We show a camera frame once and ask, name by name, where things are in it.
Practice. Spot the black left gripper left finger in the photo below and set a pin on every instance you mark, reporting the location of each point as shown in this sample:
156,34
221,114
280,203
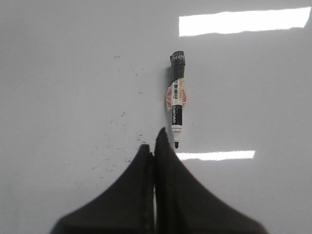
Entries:
126,207

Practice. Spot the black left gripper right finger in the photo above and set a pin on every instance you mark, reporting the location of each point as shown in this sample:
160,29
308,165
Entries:
185,206

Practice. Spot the black white whiteboard marker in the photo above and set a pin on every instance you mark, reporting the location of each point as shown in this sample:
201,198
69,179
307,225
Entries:
176,96

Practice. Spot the white whiteboard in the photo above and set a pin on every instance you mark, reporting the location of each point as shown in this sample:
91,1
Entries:
83,85

